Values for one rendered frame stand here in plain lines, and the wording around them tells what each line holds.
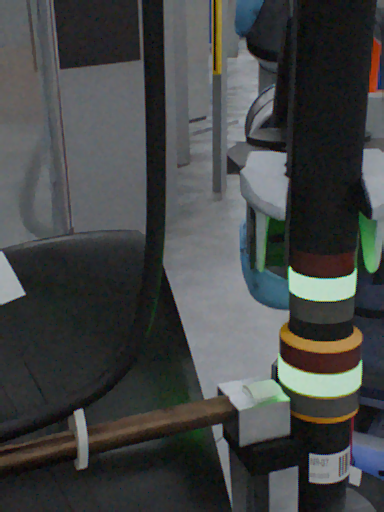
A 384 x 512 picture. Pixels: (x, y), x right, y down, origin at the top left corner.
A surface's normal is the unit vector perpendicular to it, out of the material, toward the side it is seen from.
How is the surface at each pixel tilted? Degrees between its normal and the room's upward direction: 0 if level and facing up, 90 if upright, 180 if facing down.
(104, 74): 90
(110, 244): 40
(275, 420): 90
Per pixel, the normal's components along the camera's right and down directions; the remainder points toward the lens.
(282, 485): 0.36, 0.30
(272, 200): -0.61, -0.59
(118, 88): 0.81, 0.18
